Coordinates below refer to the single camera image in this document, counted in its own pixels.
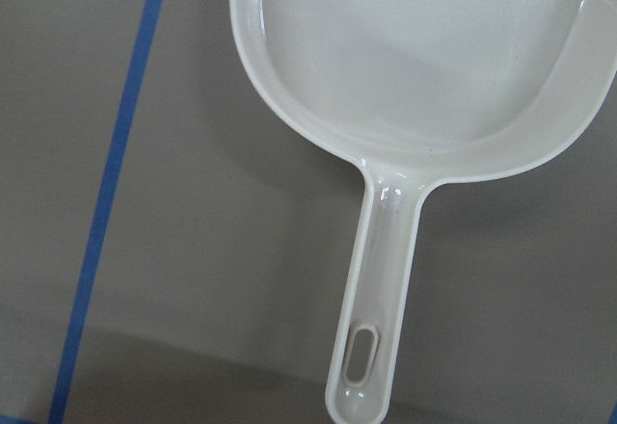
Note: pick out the beige plastic dustpan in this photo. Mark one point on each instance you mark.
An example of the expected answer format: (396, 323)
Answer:
(417, 94)

